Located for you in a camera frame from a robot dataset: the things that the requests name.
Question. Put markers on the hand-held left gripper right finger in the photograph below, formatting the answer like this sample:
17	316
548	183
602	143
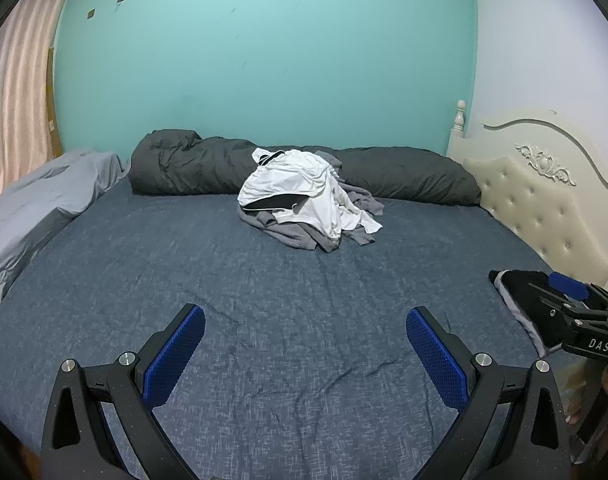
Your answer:
436	360

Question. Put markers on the pink curtain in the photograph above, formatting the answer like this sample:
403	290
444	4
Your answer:
14	85

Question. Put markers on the grey garment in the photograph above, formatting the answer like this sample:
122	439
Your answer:
294	235

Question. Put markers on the bed with blue patterned sheet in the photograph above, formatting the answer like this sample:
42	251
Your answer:
284	310

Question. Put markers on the white t-shirt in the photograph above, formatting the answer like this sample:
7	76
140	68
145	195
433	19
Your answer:
344	215

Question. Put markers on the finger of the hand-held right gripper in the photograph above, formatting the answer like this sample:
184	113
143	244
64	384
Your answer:
554	305
569	284

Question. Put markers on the light grey blanket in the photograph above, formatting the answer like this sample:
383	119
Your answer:
34	200

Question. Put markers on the cream tufted headboard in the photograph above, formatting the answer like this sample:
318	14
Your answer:
534	210

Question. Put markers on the dark grey duvet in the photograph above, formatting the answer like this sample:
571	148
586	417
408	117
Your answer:
184	170

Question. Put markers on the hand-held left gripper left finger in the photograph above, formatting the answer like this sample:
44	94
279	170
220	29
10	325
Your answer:
176	355

